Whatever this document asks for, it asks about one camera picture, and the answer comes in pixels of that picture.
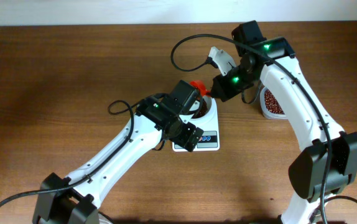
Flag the red measuring scoop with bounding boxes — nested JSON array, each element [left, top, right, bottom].
[[190, 80, 210, 96]]

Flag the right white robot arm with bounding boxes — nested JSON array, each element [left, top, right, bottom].
[[209, 21, 357, 223]]

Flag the grey-white bowl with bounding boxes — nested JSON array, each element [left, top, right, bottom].
[[196, 96, 211, 113]]

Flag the beans in bowl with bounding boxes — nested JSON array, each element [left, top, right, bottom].
[[193, 100, 208, 119]]

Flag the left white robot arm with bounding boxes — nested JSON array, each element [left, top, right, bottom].
[[32, 80, 203, 223]]

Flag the clear plastic container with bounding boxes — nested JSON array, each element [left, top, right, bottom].
[[260, 87, 287, 120]]

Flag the red adzuki beans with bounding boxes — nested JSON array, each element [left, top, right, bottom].
[[264, 90, 284, 114]]

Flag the white kitchen scale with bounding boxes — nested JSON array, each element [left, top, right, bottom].
[[188, 98, 220, 152]]

